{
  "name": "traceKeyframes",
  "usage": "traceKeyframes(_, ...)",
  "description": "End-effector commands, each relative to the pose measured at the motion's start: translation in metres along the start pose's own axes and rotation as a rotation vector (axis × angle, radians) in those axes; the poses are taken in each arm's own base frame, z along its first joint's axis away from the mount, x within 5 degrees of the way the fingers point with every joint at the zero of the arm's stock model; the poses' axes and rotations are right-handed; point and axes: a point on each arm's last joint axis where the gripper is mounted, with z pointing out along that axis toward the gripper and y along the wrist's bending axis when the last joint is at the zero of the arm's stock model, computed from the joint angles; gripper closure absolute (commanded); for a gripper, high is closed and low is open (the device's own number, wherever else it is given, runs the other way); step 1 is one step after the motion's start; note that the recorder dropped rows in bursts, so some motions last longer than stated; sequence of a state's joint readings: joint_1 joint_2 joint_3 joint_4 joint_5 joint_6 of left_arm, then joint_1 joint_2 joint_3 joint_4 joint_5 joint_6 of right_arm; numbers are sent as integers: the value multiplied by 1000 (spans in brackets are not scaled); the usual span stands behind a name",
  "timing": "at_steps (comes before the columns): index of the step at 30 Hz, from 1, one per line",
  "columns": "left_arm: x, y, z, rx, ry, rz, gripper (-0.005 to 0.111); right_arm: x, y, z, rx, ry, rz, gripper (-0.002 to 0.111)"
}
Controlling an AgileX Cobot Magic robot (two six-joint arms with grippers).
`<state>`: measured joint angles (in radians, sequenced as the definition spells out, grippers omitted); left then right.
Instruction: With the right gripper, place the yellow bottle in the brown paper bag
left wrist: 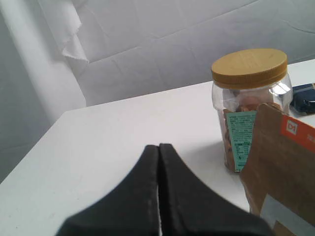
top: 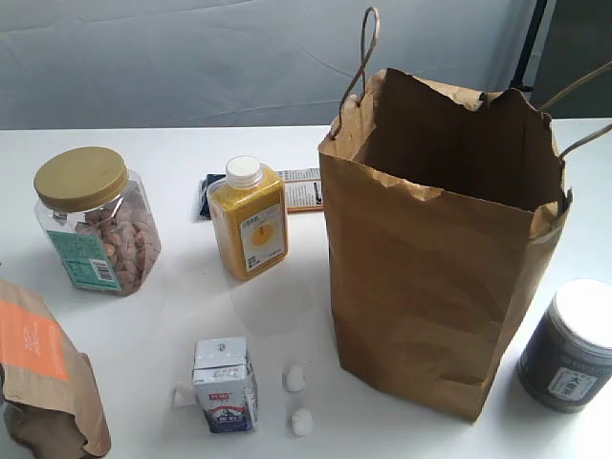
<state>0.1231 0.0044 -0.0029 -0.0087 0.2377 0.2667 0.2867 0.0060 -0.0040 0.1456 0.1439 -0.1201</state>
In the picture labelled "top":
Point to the brown kraft pouch orange label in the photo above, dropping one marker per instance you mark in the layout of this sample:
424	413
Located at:
50	402

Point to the white wrapped candy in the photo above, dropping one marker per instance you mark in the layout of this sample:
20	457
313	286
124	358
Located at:
293	379
302	422

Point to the almond jar with gold lid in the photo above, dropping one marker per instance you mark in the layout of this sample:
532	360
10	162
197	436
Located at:
96	214

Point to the upper white wrapped candy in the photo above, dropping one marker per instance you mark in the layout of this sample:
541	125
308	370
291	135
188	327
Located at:
293	379

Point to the small white blue milk carton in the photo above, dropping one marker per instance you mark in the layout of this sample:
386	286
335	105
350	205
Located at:
223	385

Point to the blue snack packet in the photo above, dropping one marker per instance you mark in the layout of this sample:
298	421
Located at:
303	190

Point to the black stand pole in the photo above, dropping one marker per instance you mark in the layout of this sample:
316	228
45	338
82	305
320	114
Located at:
517	81

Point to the dark tea can white lid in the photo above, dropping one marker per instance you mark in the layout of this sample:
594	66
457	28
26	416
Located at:
567	360

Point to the brown paper bag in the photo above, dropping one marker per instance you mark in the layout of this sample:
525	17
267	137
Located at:
443	207

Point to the lower white wrapped candy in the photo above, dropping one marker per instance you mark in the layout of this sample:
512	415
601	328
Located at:
302	422

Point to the yellow millet bottle white cap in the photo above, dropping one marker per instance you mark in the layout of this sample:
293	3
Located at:
248	212

